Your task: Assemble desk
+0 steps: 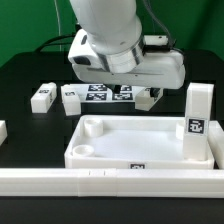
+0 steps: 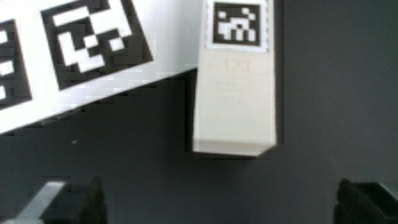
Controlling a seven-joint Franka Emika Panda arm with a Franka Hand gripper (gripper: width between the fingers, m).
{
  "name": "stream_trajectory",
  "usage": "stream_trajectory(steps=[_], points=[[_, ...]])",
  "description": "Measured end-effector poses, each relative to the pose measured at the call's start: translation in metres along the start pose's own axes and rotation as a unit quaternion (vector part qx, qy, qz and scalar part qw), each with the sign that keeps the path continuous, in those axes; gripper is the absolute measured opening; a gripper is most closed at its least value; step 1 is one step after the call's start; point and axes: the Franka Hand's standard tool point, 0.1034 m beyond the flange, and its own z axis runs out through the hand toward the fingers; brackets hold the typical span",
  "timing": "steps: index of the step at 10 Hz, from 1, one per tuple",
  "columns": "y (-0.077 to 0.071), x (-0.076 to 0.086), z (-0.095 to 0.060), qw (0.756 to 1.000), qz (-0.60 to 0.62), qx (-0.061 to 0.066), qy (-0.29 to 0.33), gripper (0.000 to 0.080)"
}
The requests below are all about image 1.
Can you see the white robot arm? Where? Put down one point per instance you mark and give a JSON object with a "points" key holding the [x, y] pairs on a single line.
{"points": [[110, 48]]}

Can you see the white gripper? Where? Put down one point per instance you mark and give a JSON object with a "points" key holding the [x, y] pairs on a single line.
{"points": [[157, 70]]}

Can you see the fiducial marker sheet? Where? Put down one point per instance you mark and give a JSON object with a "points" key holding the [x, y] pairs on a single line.
{"points": [[100, 93]]}

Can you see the white left fence block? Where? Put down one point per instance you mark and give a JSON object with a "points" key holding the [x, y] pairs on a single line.
{"points": [[3, 131]]}

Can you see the white front fence bar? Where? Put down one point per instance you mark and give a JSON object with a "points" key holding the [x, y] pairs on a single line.
{"points": [[111, 182]]}

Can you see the white fence block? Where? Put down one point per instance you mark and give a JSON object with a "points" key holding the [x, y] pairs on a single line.
{"points": [[3, 131], [216, 141]]}

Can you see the white right fence block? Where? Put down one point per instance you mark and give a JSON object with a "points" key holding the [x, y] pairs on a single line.
{"points": [[216, 141]]}

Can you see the white desk top tray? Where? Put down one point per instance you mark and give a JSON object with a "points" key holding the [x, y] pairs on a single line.
{"points": [[130, 142]]}

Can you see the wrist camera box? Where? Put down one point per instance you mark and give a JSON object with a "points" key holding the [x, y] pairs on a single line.
{"points": [[157, 43]]}

